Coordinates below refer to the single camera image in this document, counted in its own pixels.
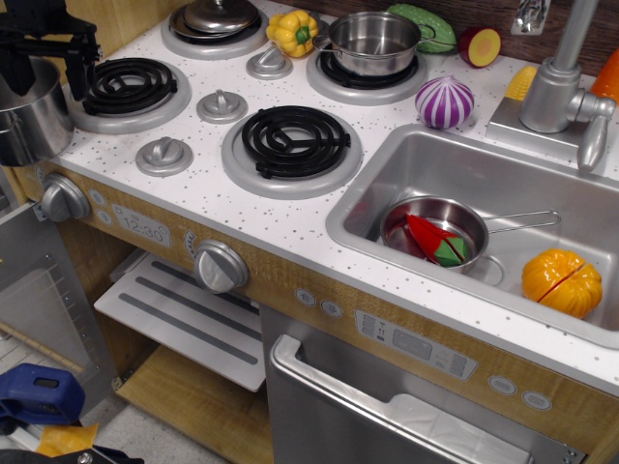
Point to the orange toy pumpkin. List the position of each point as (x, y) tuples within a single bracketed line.
[(564, 281)]

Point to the purple toy onion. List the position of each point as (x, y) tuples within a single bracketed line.
[(444, 102)]

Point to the silver oven dial left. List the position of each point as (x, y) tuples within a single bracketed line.
[(63, 199)]

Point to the green toy cucumber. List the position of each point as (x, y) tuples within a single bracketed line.
[(438, 36)]

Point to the silver toy sink basin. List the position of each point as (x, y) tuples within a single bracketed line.
[(510, 206)]

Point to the blue clamp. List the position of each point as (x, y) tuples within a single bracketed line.
[(37, 394)]

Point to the white oven rack shelf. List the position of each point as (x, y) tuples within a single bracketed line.
[(163, 302)]

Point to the silver stove knob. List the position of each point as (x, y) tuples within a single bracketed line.
[(222, 107), (271, 64), (164, 157)]

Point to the front centre black burner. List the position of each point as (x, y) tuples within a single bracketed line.
[(291, 152)]

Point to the silver dishwasher door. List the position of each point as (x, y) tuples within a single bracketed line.
[(330, 402)]

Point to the orange toy carrot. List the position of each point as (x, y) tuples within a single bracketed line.
[(606, 84)]

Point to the steel saucepan with wire handle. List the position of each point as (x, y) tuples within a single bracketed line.
[(457, 218)]

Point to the yellow toy bell pepper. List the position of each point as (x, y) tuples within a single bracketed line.
[(293, 33)]

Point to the silver stove knob back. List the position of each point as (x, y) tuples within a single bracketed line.
[(271, 64)]

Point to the tall steel pot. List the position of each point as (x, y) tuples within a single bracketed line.
[(37, 125)]

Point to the silver stove knob middle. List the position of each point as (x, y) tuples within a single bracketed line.
[(222, 107)]

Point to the yellow cloth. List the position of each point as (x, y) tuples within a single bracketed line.
[(57, 440)]

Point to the open oven door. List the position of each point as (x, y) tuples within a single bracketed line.
[(46, 318)]

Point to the dishwasher control panel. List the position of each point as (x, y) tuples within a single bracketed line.
[(415, 345)]

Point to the front left black burner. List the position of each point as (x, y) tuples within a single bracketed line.
[(130, 95)]

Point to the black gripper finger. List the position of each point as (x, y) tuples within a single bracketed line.
[(80, 71), (17, 71)]

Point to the silver stove knob front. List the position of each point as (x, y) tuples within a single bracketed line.
[(164, 157)]

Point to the back right black burner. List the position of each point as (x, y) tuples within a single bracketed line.
[(332, 81)]

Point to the silver oven dial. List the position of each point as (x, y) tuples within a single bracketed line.
[(218, 268), (63, 199)]

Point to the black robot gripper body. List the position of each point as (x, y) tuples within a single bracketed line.
[(45, 28)]

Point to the steel pot lid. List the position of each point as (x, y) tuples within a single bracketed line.
[(220, 16)]

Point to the oven clock display panel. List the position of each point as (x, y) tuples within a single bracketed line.
[(142, 226)]

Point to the red toy fruit half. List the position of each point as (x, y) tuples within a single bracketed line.
[(479, 46)]

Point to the small steel pot with handles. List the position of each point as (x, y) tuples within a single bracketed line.
[(374, 44)]

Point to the black burner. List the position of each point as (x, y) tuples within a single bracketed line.
[(291, 152), (332, 81), (130, 95)]

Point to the yellow toy corn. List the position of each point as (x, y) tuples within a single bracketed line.
[(519, 86)]

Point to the red toy chili pepper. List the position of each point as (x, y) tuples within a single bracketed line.
[(440, 246)]

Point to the silver toy faucet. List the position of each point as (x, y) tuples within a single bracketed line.
[(557, 116)]

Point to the silver oven dial right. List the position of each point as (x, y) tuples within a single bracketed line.
[(218, 268)]

